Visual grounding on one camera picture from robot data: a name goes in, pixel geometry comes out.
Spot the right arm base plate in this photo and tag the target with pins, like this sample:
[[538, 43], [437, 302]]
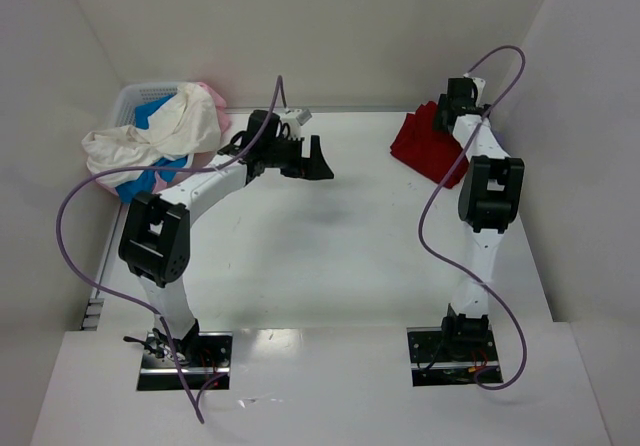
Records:
[[434, 364]]

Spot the red t shirt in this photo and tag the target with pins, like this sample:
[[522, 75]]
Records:
[[419, 146]]

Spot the blue t shirt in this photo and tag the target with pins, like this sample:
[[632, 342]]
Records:
[[150, 180]]

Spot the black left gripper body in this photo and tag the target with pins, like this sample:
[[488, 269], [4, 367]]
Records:
[[304, 156]]

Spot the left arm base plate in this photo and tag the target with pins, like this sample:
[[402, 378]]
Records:
[[213, 360]]

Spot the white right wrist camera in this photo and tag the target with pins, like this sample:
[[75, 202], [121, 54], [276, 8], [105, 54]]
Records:
[[479, 86]]

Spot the cream white t shirt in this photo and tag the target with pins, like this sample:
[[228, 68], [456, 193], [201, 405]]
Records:
[[198, 130]]

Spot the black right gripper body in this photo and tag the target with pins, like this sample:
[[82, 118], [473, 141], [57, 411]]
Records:
[[445, 114]]

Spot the white plastic laundry basket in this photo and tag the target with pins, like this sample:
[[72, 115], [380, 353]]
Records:
[[123, 113]]

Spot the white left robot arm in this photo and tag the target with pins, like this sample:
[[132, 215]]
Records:
[[156, 245]]

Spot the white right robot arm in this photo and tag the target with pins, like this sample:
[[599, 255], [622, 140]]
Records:
[[488, 204]]

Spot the folded purple t shirt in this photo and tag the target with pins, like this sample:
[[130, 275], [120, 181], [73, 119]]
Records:
[[499, 138]]

